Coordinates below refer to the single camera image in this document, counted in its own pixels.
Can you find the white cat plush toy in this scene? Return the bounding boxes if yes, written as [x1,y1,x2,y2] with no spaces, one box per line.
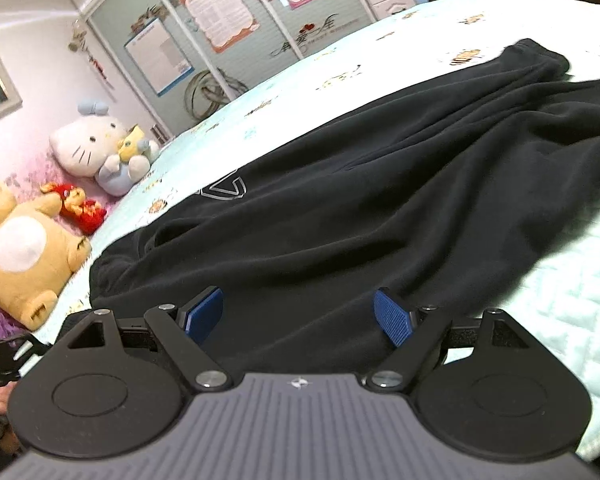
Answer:
[48,100,161,197]

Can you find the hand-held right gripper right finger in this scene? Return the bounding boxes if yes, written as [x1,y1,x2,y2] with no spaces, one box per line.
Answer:
[365,287,531,392]

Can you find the sliding door wardrobe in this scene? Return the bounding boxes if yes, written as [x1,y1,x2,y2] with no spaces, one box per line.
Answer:
[67,0,416,136]

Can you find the bee-printed green bedspread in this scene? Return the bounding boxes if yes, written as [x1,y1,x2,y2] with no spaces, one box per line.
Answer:
[30,0,600,461]

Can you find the yellow bear plush toy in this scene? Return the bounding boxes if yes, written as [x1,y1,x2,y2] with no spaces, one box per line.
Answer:
[0,177,93,331]

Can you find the blue framed wall poster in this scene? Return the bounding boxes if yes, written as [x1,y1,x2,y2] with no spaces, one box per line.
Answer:
[124,16,196,97]

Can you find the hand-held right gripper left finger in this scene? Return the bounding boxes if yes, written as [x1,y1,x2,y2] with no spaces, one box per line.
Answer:
[55,286,233,392]

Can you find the red hanging ornament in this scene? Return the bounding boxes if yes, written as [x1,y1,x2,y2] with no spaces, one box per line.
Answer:
[87,55,113,86]

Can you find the red plush toy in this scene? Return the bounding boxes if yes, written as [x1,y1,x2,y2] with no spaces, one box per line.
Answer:
[40,181,108,236]

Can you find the black pants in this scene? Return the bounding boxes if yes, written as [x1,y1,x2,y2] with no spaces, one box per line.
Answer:
[87,37,600,378]

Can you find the orange framed wall poster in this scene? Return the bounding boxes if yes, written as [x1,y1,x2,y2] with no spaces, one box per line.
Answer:
[180,0,260,54]

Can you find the wall lamp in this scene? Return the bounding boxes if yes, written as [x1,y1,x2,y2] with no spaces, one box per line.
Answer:
[69,19,91,53]

